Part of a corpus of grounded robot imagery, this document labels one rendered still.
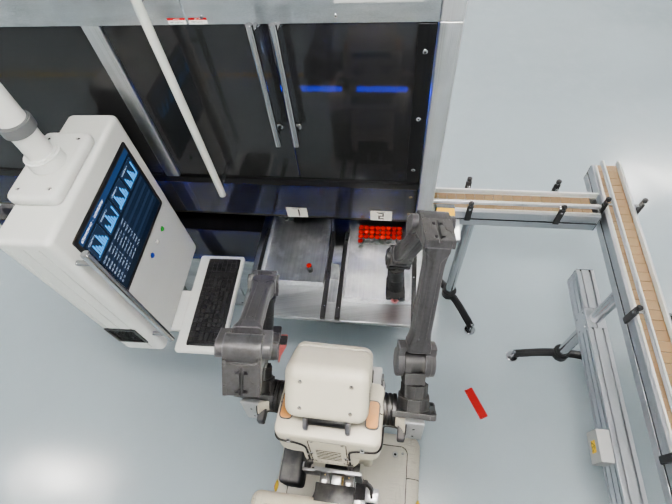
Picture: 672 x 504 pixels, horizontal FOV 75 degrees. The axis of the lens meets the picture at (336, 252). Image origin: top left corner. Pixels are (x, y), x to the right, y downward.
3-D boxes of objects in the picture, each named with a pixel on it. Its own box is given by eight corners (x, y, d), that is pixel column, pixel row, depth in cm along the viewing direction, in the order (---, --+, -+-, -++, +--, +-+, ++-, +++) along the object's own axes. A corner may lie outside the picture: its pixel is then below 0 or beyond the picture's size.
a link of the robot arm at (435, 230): (422, 225, 99) (466, 228, 99) (411, 206, 111) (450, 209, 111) (396, 382, 117) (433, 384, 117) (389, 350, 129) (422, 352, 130)
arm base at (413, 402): (389, 416, 114) (436, 421, 113) (391, 386, 114) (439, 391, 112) (390, 402, 123) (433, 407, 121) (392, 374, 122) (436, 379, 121)
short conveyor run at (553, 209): (426, 226, 191) (430, 203, 178) (426, 198, 200) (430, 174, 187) (593, 233, 183) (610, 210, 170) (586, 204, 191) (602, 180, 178)
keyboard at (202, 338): (210, 259, 195) (208, 256, 193) (241, 260, 193) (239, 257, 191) (186, 345, 173) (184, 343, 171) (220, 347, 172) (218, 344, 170)
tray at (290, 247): (276, 216, 196) (274, 211, 193) (333, 218, 193) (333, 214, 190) (260, 282, 178) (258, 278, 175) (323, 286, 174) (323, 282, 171)
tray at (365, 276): (350, 230, 188) (349, 225, 186) (411, 232, 185) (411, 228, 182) (342, 301, 170) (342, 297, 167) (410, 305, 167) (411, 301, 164)
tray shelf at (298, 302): (266, 218, 198) (265, 215, 197) (423, 225, 189) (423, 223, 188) (242, 315, 172) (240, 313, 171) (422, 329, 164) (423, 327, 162)
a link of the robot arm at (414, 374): (404, 391, 115) (424, 391, 115) (407, 352, 114) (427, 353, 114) (397, 378, 124) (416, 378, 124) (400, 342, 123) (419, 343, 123)
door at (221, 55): (181, 173, 169) (101, 23, 119) (300, 177, 163) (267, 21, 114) (180, 174, 168) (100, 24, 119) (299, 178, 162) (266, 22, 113)
